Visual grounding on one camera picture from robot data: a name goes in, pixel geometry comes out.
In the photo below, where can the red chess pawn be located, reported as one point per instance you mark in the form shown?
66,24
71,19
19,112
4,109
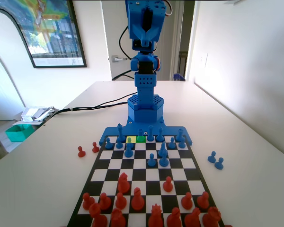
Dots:
187,202
120,202
81,152
168,185
95,147
203,201
87,201
104,203

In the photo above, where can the black framed map poster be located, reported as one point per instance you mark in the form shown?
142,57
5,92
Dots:
49,28

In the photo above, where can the blue chess pawn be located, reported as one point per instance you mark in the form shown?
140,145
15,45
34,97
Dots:
212,158
181,144
119,144
151,162
108,144
219,164
171,143

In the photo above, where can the blue chess king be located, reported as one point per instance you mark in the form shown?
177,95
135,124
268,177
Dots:
120,132

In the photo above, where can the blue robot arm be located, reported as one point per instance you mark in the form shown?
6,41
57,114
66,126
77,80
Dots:
145,80

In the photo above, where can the black and white chessboard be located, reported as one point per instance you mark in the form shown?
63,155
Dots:
139,163

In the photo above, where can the white arched panel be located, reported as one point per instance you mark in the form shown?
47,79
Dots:
2,94

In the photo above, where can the red chess knight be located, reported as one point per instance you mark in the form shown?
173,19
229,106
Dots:
192,220
123,185

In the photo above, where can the red chess bishop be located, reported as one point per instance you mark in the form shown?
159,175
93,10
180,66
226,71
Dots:
137,202
174,220

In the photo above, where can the pile of white papers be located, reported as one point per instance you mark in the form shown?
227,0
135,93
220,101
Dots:
33,113

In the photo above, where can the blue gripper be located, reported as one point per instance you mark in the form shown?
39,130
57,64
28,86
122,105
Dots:
145,35

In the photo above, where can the small blue object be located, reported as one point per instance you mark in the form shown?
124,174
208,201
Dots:
178,77

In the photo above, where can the white door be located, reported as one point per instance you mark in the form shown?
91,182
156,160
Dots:
107,42

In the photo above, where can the blue base mounting plate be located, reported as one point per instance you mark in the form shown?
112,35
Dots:
113,131

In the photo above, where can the blue chess bishop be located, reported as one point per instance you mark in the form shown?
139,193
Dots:
159,136
163,160

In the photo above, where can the green plastic box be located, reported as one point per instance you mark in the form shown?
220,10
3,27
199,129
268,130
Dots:
16,136

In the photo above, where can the red chess queen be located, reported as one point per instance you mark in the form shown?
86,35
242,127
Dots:
155,218

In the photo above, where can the blue chess queen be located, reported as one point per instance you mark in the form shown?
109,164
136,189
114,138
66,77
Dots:
150,134

